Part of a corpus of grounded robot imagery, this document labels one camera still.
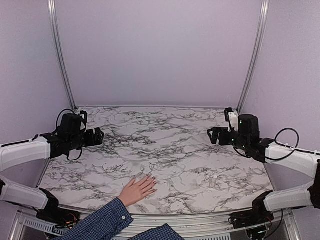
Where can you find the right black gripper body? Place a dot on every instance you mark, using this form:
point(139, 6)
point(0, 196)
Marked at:
point(224, 141)

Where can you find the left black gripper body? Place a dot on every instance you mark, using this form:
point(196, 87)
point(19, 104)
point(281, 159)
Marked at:
point(90, 141)

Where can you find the clear nail polish bottle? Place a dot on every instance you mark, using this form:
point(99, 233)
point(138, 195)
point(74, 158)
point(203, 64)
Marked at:
point(213, 181)

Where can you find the blue checkered sleeve forearm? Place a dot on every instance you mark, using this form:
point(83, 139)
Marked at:
point(103, 224)

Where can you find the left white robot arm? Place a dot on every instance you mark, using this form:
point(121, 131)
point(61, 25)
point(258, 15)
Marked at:
point(71, 133)

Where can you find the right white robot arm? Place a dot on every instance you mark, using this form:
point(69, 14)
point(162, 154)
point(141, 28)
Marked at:
point(243, 134)

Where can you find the person's bare hand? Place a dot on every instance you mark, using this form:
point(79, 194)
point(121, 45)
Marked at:
point(135, 191)

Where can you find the blue checkered shirt body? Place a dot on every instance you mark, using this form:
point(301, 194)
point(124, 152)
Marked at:
point(164, 232)

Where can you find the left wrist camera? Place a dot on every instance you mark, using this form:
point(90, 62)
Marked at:
point(84, 116)

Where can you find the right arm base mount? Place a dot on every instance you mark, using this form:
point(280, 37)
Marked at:
point(247, 218)

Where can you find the front aluminium rail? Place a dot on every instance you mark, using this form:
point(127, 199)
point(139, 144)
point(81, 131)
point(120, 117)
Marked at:
point(206, 226)

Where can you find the right aluminium frame post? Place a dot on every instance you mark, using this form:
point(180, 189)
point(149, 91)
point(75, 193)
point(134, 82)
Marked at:
point(260, 33)

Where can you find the aluminium frame post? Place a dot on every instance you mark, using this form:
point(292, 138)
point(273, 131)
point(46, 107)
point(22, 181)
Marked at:
point(59, 52)
point(260, 33)

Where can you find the left aluminium frame post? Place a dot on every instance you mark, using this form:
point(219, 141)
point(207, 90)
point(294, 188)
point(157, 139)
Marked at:
point(59, 52)

